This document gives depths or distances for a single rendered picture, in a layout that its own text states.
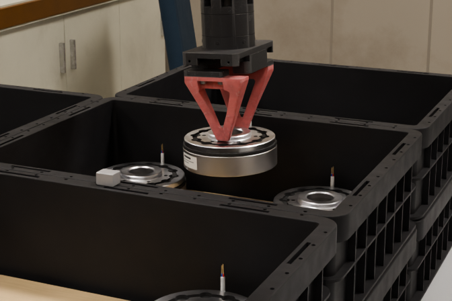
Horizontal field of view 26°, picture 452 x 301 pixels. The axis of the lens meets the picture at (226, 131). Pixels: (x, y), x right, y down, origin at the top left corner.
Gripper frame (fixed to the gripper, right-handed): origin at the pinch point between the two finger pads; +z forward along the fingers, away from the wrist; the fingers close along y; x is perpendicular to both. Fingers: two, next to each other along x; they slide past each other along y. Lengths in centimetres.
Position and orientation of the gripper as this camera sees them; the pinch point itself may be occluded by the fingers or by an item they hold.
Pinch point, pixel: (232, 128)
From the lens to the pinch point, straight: 107.7
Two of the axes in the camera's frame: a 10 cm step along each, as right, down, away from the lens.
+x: 9.1, 0.6, -4.1
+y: -4.2, 2.2, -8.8
